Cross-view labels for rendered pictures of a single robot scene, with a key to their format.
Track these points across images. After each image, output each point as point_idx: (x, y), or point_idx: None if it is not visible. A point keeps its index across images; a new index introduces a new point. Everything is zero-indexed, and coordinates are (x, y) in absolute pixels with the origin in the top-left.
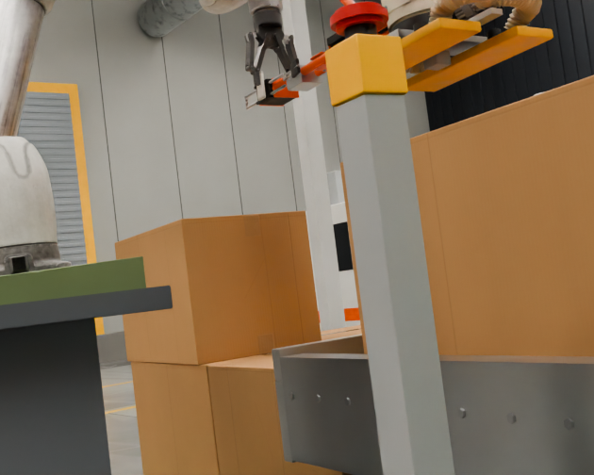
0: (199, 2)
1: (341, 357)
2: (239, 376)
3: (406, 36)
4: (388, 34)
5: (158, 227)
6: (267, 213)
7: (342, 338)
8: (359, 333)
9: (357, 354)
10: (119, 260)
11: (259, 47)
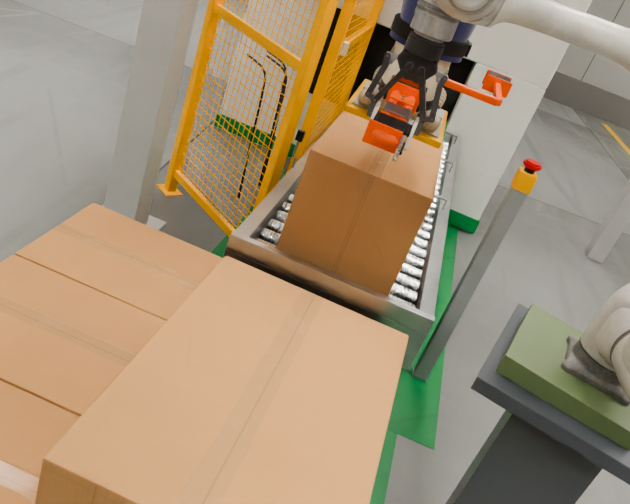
0: (491, 6)
1: (435, 290)
2: None
3: (446, 119)
4: (443, 113)
5: (396, 387)
6: (284, 281)
7: (392, 298)
8: (35, 397)
9: (426, 286)
10: (545, 311)
11: (425, 86)
